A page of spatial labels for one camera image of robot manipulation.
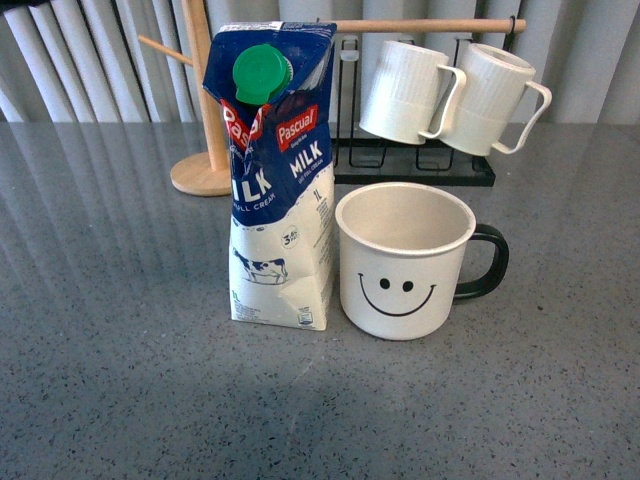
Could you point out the white smiley face mug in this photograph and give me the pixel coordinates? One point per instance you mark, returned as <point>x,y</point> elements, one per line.
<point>401,249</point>

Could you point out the blue white milk carton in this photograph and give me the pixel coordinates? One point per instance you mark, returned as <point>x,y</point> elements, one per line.
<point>273,82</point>

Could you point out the wooden mug tree stand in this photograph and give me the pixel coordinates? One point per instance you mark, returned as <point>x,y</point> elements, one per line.
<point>205,174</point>

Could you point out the cream ribbed mug left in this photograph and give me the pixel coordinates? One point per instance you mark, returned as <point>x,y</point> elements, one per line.
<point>413,95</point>

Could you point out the cream ribbed mug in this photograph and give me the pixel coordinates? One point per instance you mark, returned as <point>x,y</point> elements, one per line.
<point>413,95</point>
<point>496,82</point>

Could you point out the cream ribbed mug right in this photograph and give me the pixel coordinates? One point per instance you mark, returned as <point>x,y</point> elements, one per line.
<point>496,82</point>

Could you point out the black wire mug rack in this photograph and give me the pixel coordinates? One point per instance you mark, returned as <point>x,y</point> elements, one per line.
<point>359,158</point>

